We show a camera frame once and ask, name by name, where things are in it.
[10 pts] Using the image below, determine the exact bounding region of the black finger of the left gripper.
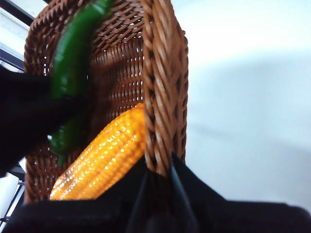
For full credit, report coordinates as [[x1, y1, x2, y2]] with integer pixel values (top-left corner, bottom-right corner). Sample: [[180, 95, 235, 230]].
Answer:
[[0, 66, 93, 178]]

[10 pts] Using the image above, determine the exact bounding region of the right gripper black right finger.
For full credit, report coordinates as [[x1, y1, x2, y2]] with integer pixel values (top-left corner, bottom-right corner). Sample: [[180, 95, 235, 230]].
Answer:
[[170, 150, 311, 233]]

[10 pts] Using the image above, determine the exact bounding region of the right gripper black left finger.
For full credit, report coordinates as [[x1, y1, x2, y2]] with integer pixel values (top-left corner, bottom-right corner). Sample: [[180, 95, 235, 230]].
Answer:
[[2, 155, 156, 233]]

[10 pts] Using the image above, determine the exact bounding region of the orange corn cob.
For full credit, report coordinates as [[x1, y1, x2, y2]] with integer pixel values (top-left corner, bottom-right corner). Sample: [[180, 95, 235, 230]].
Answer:
[[50, 102, 146, 201]]

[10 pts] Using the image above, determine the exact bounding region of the green cucumber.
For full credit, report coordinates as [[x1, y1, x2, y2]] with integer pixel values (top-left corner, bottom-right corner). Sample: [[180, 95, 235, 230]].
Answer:
[[47, 0, 115, 167]]

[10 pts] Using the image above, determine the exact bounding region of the brown wicker basket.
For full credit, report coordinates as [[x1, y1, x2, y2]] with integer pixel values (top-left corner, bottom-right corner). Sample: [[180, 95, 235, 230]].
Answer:
[[23, 0, 190, 204]]

